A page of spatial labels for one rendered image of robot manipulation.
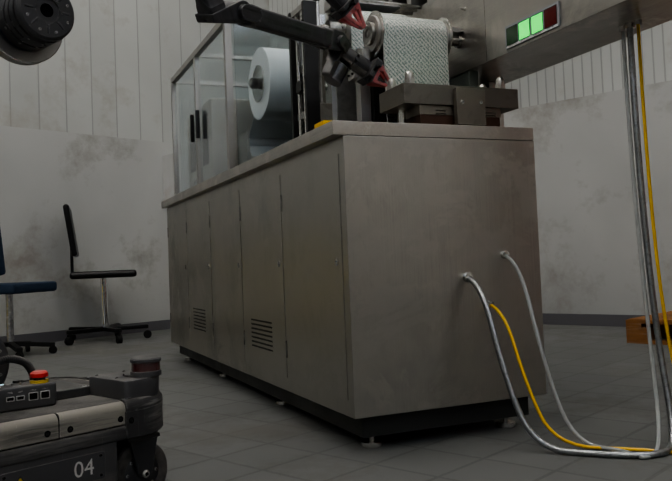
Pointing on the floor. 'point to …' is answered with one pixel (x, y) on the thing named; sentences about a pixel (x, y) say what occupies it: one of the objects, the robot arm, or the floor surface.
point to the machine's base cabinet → (367, 281)
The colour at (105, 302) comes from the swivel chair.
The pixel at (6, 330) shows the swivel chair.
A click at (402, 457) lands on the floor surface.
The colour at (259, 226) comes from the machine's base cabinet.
